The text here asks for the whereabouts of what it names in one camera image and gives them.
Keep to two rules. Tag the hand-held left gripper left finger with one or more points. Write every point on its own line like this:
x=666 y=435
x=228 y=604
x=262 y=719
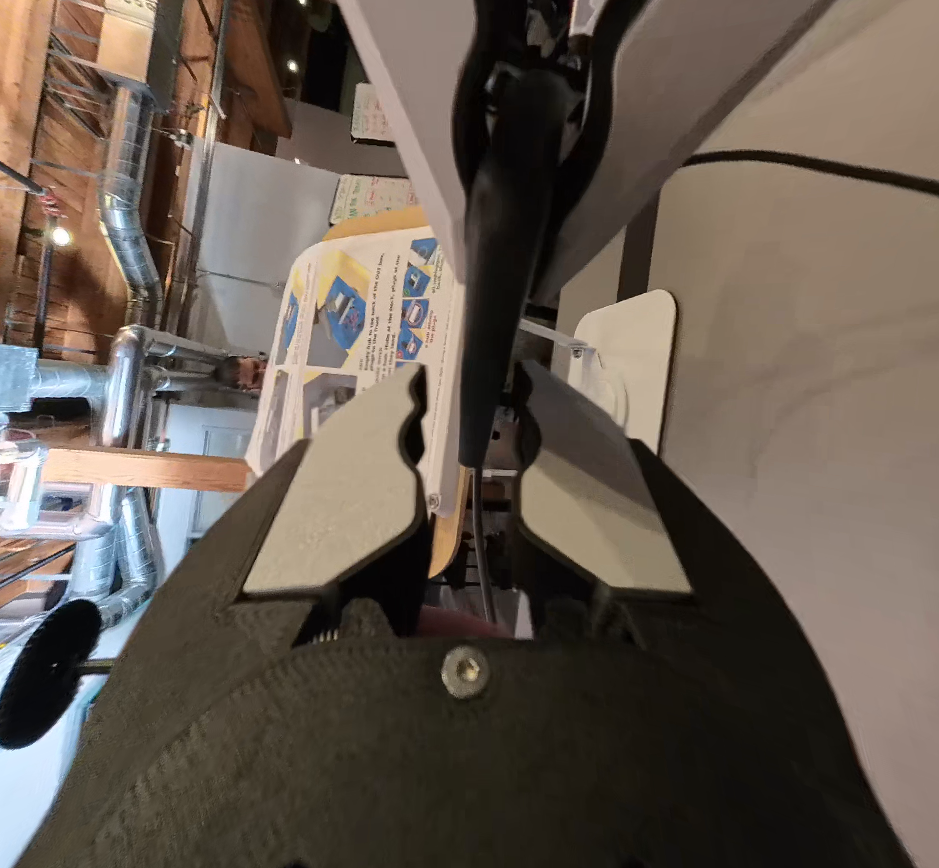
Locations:
x=330 y=516

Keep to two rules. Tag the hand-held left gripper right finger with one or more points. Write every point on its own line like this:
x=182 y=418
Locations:
x=601 y=516

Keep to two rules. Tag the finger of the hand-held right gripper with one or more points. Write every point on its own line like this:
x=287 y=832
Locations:
x=697 y=53
x=411 y=38

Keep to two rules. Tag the whiteboard with red writing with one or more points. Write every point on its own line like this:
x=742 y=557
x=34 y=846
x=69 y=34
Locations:
x=374 y=112

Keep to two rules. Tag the whiteboard with green writing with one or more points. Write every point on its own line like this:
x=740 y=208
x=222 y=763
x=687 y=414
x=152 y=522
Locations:
x=367 y=200

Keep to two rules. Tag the white stand base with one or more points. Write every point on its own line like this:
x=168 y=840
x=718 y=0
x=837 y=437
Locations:
x=638 y=339

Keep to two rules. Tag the wooden beam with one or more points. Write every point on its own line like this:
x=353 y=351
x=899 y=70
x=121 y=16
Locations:
x=147 y=470

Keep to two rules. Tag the printed instruction sheet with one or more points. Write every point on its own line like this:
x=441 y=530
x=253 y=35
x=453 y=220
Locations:
x=345 y=310

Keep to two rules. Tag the silver pipe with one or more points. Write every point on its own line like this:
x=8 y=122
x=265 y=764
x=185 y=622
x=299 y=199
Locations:
x=125 y=383

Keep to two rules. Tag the black round disc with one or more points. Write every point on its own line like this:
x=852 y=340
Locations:
x=48 y=670

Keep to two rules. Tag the silver ventilation duct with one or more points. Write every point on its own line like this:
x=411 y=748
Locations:
x=128 y=222

